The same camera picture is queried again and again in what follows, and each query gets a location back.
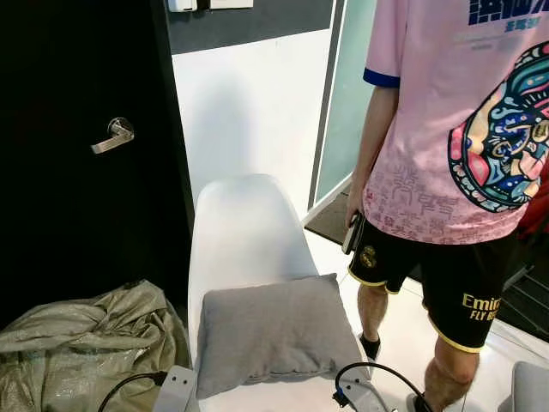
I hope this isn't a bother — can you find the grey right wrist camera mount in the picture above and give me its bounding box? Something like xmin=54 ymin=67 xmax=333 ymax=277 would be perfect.
xmin=341 ymin=378 xmax=391 ymax=412

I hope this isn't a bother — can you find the frosted glass door panel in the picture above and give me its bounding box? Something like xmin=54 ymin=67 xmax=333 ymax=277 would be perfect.
xmin=309 ymin=0 xmax=378 ymax=211

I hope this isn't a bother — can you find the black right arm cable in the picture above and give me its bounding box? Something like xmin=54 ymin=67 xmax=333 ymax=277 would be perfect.
xmin=335 ymin=361 xmax=430 ymax=412

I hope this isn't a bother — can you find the black phone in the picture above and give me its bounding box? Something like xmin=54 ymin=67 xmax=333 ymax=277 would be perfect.
xmin=341 ymin=210 xmax=365 ymax=256

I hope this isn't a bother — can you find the black door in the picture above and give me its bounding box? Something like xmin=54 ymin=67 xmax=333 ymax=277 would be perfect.
xmin=0 ymin=0 xmax=194 ymax=331

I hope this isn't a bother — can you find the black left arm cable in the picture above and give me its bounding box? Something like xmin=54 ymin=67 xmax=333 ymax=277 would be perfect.
xmin=97 ymin=371 xmax=168 ymax=412

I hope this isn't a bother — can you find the silver door handle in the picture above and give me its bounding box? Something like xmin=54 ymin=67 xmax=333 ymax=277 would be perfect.
xmin=92 ymin=117 xmax=136 ymax=155

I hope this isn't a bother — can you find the person in pink shirt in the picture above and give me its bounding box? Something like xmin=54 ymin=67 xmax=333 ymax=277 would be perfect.
xmin=346 ymin=0 xmax=549 ymax=412

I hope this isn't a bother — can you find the grey pillow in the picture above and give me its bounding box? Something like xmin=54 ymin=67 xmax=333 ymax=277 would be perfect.
xmin=196 ymin=273 xmax=371 ymax=401

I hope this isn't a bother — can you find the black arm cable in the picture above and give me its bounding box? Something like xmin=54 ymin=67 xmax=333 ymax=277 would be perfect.
xmin=335 ymin=361 xmax=430 ymax=412
xmin=97 ymin=371 xmax=168 ymax=412

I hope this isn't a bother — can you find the dark doormat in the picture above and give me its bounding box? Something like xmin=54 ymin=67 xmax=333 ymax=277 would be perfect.
xmin=305 ymin=193 xmax=353 ymax=245

